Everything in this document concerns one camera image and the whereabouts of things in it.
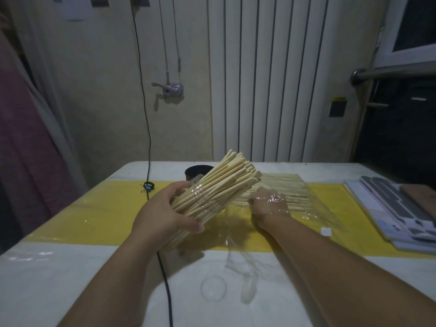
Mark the person's left hand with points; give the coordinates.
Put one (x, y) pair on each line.
(155, 216)

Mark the person's right hand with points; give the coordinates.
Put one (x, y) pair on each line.
(270, 209)

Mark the person's right thumb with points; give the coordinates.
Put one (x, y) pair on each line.
(252, 204)

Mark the person's left thumb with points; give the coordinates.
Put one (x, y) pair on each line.
(189, 225)

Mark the bundle of bamboo chopsticks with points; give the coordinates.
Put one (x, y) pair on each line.
(218, 187)

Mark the person's left forearm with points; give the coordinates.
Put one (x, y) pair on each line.
(115, 286)

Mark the person's right forearm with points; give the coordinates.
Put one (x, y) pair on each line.
(340, 275)

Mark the pile of loose bamboo chopsticks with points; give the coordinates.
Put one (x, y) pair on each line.
(293, 194)

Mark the clear plastic bag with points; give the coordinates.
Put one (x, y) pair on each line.
(306, 214)

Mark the black round cup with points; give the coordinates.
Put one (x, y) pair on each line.
(196, 170)

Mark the white sticker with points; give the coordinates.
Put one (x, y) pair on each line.
(326, 231)

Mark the yellow table runner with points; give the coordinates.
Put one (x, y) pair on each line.
(102, 214)

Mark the white ribbed radiator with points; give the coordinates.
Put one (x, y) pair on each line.
(269, 81)

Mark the white sheet with grey stickers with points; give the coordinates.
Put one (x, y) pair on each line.
(385, 204)

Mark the black cabinet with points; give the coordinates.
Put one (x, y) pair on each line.
(398, 132)

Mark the brown board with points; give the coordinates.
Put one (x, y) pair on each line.
(420, 197)

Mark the pink hanging fabric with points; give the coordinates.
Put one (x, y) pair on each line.
(27, 142)

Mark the metal handrail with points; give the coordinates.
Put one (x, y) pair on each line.
(391, 74)

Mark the black wall label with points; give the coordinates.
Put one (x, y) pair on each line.
(338, 107)

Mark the white window frame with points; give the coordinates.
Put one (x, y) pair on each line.
(391, 37)

